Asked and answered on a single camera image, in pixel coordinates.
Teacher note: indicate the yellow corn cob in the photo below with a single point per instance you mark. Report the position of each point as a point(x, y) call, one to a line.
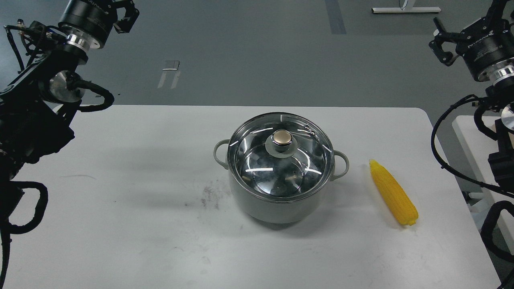
point(394, 196)

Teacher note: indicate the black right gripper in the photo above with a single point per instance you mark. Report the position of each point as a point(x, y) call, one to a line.
point(481, 48)

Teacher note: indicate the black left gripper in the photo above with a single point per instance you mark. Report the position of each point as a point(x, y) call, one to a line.
point(96, 18)

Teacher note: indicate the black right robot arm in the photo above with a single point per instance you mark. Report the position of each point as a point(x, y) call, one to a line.
point(493, 117)

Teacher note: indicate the white bar on floor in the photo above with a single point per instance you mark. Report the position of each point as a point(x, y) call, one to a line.
point(398, 10)

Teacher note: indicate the glass pot lid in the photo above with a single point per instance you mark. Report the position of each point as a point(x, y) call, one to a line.
point(280, 156)

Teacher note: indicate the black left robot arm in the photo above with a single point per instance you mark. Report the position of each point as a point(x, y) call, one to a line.
point(38, 106)

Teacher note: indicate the grey steel cooking pot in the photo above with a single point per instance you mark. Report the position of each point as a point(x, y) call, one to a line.
point(277, 212)

